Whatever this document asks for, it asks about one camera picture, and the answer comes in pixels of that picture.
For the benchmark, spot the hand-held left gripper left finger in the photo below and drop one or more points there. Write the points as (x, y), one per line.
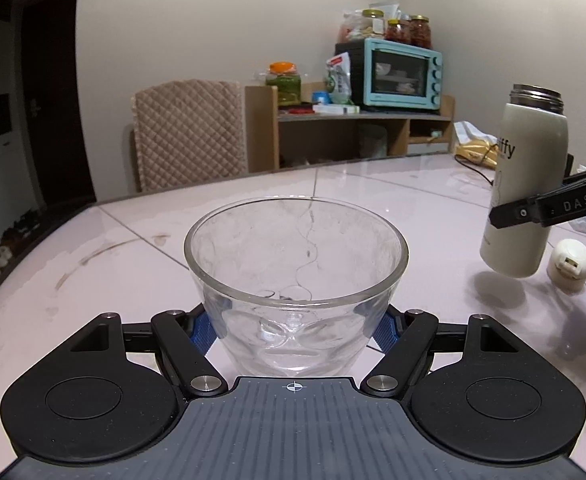
(203, 334)

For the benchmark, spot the clear glass cup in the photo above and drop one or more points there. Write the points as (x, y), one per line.
(233, 310)

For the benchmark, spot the yellow bag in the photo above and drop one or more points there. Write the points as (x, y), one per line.
(475, 152)

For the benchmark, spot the red flat item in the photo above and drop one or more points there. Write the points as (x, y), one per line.
(300, 110)

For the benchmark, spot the orange-lidded green jar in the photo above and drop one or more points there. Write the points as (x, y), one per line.
(283, 85)

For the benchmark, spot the pale green thermos bottle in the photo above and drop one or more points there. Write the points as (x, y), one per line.
(518, 170)

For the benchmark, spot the flat white box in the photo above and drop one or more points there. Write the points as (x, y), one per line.
(338, 109)

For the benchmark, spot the clear plastic food bag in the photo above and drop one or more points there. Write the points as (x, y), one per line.
(350, 27)

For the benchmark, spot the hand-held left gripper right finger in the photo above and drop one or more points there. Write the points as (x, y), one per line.
(384, 332)

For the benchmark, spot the large red-filled glass jar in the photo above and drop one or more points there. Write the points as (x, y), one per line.
(420, 32)

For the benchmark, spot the white pouch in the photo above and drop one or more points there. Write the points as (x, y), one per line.
(392, 12)

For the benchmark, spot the small red-filled glass jar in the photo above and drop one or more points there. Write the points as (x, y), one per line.
(397, 32)

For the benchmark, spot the pale green bottle cap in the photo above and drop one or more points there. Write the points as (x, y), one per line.
(568, 275)

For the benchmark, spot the green white snack bag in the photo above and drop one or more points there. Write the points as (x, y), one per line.
(338, 80)

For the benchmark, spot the white plastic bag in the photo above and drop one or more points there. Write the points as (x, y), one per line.
(470, 132)

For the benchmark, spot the teal toaster oven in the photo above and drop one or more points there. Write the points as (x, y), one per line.
(435, 80)

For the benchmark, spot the yellow-lidded glass jar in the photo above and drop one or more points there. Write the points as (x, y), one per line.
(373, 25)

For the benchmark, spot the beige quilted chair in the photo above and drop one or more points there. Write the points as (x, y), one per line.
(188, 135)

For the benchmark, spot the wooden shelf unit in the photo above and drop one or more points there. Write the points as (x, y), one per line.
(263, 130)

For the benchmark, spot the dark door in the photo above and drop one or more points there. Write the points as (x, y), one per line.
(58, 110)

